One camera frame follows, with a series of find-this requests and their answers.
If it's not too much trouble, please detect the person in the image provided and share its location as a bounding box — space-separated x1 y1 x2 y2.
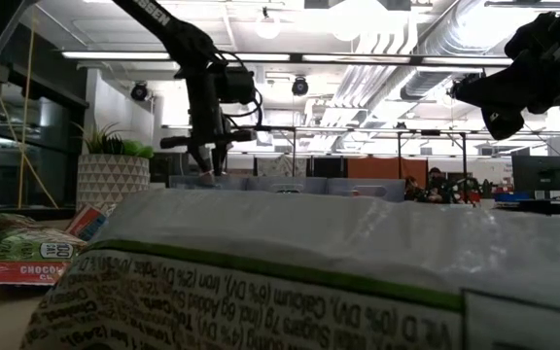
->
425 166 456 204
404 175 425 202

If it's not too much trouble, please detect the yellow rope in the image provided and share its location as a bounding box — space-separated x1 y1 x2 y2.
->
0 66 60 210
17 8 37 210

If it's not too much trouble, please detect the blue plastic crate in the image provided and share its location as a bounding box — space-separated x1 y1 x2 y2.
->
493 191 533 203

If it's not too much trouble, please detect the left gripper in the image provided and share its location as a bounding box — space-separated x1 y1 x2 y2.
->
159 65 258 178

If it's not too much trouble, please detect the green and red granola bar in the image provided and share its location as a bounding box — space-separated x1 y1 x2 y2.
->
0 212 88 287

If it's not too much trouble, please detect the black ceiling spotlight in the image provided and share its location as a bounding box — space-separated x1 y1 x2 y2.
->
291 76 310 97
130 81 150 102

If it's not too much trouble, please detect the black computer monitor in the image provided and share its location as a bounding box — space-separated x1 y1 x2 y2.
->
511 155 560 194

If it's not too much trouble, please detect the black background workstation frame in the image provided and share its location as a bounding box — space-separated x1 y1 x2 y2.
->
162 123 480 180

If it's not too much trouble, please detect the silver ventilation duct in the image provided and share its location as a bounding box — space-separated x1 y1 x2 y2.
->
399 28 485 102

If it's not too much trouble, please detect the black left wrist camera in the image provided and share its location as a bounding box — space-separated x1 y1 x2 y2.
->
214 66 258 106

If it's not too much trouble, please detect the blue and white granola bar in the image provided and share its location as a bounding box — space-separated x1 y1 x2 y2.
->
19 188 560 350

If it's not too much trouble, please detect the white globe pendant lamp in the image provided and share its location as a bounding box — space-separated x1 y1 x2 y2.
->
254 7 282 41

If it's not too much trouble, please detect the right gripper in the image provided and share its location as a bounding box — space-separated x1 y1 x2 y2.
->
449 66 544 142

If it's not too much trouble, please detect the orange partition panel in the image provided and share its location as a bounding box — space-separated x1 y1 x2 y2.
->
346 156 430 190

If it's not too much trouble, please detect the white triangle-patterned plant pot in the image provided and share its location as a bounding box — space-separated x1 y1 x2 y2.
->
76 154 151 211

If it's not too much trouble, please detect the green succulent plant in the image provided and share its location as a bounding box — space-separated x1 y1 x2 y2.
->
70 121 156 160

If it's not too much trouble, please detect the ceiling strip light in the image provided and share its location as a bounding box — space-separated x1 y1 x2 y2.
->
302 53 411 64
219 52 292 63
421 55 513 67
60 51 172 61

